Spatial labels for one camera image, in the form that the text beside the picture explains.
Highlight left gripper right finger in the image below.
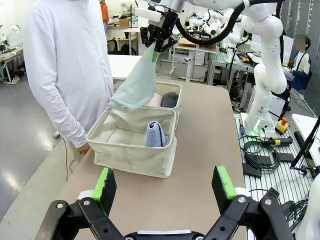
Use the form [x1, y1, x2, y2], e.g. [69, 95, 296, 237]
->
[202, 164, 295, 240]

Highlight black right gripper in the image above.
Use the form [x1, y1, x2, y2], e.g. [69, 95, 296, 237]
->
[139, 10, 180, 63]

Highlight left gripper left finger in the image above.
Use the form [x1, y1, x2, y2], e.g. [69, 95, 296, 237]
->
[36, 167, 126, 240]

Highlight green triangle towel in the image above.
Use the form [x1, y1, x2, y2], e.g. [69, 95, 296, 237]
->
[108, 45, 159, 112]

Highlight dark grey towel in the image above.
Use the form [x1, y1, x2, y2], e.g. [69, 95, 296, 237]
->
[160, 92, 179, 109]

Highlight pink towel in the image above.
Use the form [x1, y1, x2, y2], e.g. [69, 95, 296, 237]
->
[145, 92, 164, 108]

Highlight blue triangle towel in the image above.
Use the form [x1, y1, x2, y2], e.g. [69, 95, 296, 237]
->
[144, 120, 169, 148]

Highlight person's right forearm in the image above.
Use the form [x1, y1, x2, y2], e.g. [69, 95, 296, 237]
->
[53, 99, 89, 148]

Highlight beige fabric bin, triangle towels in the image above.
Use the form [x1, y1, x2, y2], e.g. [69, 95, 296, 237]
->
[85, 106, 178, 179]

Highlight beige fabric bin, rolled towels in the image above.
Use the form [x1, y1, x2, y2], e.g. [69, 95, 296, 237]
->
[142, 80, 184, 116]

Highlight person's right hand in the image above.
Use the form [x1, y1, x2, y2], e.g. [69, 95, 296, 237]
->
[75, 143, 91, 155]

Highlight black office chair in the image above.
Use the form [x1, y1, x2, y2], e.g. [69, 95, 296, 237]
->
[107, 38, 138, 56]

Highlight white side table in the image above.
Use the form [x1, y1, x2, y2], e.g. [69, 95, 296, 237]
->
[107, 54, 144, 81]

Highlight person in orange shirt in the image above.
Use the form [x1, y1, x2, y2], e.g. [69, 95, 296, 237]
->
[99, 0, 111, 29]

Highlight yellow red emergency stop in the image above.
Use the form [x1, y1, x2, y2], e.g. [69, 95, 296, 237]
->
[274, 118, 290, 135]

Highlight person in white hoodie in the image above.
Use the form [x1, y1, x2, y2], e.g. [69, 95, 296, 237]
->
[23, 0, 116, 149]

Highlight black tripod stand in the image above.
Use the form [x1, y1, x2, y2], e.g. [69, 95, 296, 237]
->
[289, 119, 320, 176]

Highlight seated person, blue cardigan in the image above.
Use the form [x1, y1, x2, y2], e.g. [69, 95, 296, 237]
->
[284, 34, 314, 91]

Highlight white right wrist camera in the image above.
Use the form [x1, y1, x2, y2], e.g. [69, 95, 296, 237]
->
[134, 7, 163, 23]

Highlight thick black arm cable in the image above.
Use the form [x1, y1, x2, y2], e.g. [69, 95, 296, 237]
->
[174, 0, 285, 47]

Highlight coiled black cable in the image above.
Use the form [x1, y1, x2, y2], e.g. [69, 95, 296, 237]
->
[239, 139, 281, 171]

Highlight blue handled screwdriver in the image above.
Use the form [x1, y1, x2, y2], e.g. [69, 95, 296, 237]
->
[238, 118, 248, 138]

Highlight black yellow enabling handle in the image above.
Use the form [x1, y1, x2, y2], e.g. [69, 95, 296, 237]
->
[259, 137, 294, 148]

